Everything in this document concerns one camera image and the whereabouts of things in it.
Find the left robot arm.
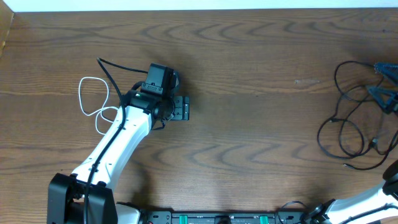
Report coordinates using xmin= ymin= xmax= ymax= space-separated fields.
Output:
xmin=47 ymin=63 xmax=189 ymax=223

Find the black usb cable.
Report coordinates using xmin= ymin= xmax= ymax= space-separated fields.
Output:
xmin=317 ymin=60 xmax=398 ymax=160

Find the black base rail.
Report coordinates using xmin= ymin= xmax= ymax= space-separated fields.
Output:
xmin=138 ymin=206 xmax=311 ymax=224

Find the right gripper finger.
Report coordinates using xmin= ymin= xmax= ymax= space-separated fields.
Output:
xmin=367 ymin=86 xmax=397 ymax=114
xmin=374 ymin=62 xmax=397 ymax=86

